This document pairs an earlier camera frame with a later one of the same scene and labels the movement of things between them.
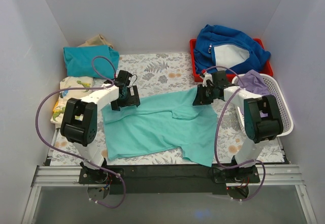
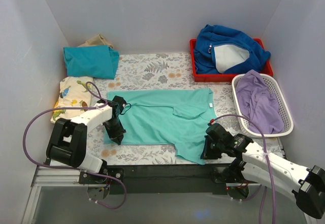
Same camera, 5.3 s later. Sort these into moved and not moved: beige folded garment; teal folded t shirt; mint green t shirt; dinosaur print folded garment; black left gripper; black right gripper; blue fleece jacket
Moved: black right gripper; black left gripper; mint green t shirt
Not moved: blue fleece jacket; dinosaur print folded garment; teal folded t shirt; beige folded garment
